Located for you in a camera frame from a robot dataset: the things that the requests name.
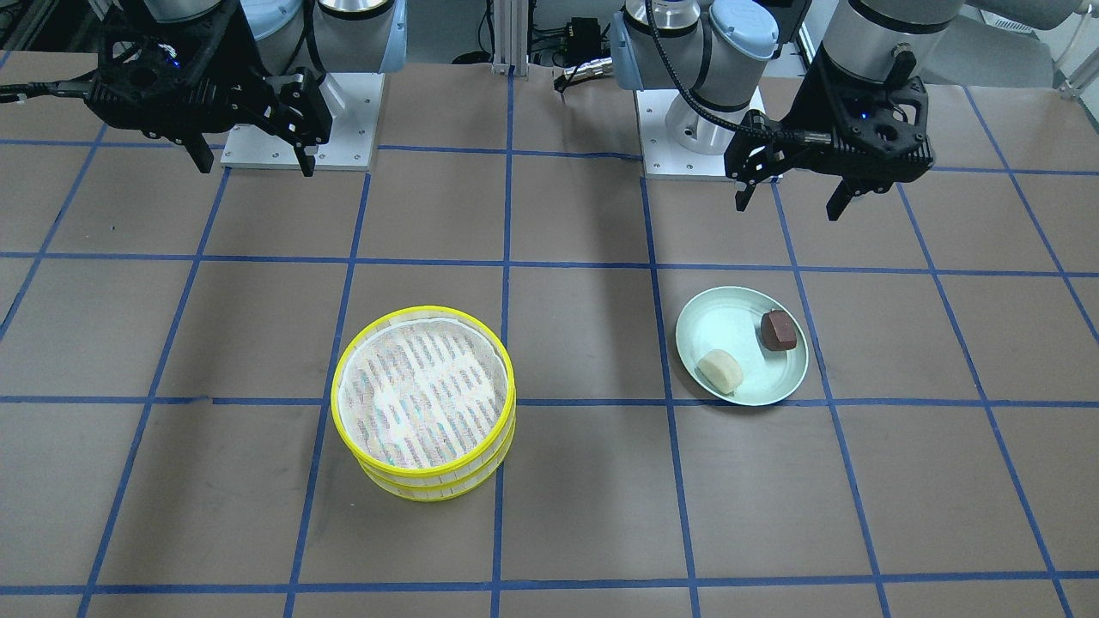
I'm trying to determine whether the aluminium frame post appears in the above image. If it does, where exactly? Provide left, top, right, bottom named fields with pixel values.
left=489, top=0, right=531, bottom=81

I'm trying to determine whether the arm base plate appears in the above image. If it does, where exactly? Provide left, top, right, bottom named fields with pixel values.
left=221, top=71, right=386, bottom=173
left=635, top=89, right=734, bottom=183

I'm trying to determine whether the brown steamed bun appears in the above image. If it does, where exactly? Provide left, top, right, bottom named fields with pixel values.
left=759, top=309, right=800, bottom=352

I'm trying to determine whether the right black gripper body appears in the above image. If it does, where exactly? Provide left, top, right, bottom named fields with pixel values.
left=84, top=9, right=332, bottom=163

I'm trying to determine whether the yellow steamer layer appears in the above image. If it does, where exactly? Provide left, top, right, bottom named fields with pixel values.
left=360, top=415, right=517, bottom=503
left=331, top=306, right=517, bottom=475

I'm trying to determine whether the white steamed bun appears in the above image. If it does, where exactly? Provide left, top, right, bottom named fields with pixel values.
left=697, top=347, right=744, bottom=396

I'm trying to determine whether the white steamer cloth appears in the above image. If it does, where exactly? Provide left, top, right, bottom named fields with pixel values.
left=340, top=321, right=507, bottom=454

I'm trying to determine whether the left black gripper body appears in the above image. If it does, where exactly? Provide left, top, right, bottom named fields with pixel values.
left=726, top=60, right=935, bottom=197

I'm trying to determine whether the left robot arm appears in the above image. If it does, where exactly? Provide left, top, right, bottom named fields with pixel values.
left=609, top=1, right=964, bottom=221

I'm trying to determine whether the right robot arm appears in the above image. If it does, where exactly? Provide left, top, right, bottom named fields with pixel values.
left=79, top=1, right=408, bottom=177

